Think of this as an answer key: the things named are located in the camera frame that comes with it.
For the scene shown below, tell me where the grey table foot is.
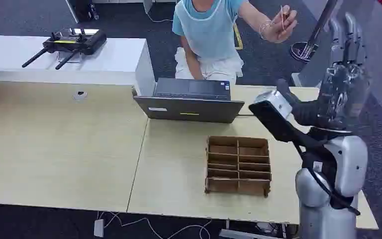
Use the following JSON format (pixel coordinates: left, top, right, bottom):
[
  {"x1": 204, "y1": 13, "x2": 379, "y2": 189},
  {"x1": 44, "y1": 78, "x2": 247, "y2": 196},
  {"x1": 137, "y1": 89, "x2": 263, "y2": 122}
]
[{"x1": 218, "y1": 229, "x2": 285, "y2": 239}]

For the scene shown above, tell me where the wooden compartment box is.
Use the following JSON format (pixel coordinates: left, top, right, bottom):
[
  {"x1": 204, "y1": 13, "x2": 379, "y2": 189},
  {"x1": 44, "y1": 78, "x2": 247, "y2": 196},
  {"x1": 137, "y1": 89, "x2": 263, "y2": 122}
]
[{"x1": 204, "y1": 135, "x2": 273, "y2": 198}]

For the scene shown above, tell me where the person's left hand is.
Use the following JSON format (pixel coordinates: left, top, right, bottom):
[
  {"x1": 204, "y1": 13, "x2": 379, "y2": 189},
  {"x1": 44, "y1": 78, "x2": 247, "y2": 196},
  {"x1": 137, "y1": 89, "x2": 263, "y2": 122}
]
[{"x1": 264, "y1": 4, "x2": 299, "y2": 44}]

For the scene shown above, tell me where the white power strip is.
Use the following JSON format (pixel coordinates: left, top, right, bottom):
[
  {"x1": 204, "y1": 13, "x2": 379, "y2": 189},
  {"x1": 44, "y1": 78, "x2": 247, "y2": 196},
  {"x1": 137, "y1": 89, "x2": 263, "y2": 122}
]
[{"x1": 93, "y1": 218, "x2": 105, "y2": 239}]

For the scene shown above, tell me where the white counter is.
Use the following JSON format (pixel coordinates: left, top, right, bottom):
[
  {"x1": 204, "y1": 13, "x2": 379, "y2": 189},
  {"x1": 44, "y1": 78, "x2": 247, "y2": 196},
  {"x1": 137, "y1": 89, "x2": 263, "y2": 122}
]
[{"x1": 0, "y1": 34, "x2": 157, "y2": 97}]

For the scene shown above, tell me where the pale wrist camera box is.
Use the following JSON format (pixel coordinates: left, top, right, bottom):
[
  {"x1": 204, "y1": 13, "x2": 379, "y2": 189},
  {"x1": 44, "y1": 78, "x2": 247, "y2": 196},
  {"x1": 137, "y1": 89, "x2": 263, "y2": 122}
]
[{"x1": 248, "y1": 90, "x2": 310, "y2": 143}]

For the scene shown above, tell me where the dark grey laptop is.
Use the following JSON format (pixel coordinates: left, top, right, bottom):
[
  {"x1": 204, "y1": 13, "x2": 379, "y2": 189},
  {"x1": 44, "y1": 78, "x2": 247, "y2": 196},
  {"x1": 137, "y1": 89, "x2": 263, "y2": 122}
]
[{"x1": 132, "y1": 77, "x2": 246, "y2": 124}]

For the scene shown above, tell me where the yellow floor tape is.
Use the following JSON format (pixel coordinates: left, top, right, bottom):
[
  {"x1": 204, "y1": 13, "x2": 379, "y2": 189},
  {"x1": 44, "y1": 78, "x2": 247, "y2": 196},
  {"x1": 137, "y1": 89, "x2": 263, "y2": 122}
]
[{"x1": 232, "y1": 23, "x2": 244, "y2": 51}]

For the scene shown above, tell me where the round desk cable grommet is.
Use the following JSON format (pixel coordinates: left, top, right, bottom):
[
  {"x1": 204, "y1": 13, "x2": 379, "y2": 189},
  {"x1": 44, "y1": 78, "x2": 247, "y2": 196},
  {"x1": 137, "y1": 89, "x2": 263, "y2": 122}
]
[{"x1": 72, "y1": 90, "x2": 88, "y2": 102}]

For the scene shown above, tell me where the person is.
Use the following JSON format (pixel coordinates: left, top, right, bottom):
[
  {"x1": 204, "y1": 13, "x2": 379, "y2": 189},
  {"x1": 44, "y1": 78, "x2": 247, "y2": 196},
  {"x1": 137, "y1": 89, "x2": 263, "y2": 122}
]
[{"x1": 172, "y1": 0, "x2": 299, "y2": 86}]

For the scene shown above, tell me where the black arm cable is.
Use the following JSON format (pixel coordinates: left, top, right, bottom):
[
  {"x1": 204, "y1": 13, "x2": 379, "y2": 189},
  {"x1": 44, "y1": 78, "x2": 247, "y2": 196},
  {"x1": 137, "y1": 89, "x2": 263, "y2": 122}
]
[{"x1": 291, "y1": 138, "x2": 362, "y2": 217}]

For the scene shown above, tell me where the white floor cable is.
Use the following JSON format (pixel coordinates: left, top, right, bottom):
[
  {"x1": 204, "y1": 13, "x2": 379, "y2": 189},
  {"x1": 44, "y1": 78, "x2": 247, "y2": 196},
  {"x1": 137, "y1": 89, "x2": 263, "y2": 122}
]
[{"x1": 146, "y1": 9, "x2": 175, "y2": 24}]

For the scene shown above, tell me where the thin wrist bracelet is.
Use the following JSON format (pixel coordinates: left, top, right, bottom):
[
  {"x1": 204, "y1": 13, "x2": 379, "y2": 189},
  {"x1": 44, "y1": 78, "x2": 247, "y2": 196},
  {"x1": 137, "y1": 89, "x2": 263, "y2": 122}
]
[{"x1": 259, "y1": 20, "x2": 274, "y2": 40}]

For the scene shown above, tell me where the black remote controller with antennas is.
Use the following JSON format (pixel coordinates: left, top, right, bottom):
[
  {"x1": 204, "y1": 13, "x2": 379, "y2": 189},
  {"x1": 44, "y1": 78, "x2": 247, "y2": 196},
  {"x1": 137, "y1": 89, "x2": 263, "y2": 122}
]
[{"x1": 21, "y1": 27, "x2": 107, "y2": 71}]

